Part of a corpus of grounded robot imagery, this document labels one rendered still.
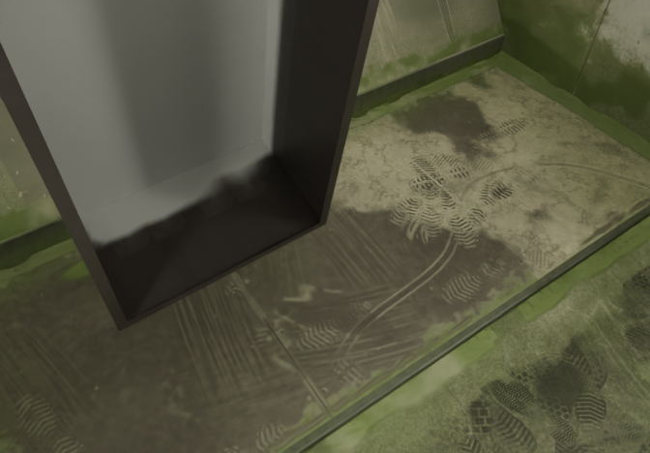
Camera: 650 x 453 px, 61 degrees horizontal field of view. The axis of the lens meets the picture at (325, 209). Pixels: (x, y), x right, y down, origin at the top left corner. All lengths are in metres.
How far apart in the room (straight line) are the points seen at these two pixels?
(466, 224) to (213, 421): 1.14
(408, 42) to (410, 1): 0.18
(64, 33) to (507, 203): 1.68
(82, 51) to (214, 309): 0.99
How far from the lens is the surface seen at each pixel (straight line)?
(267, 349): 1.81
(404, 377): 1.78
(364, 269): 1.98
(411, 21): 2.71
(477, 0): 2.97
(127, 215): 1.58
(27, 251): 2.23
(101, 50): 1.26
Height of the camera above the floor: 1.63
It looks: 47 degrees down
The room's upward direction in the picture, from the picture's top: straight up
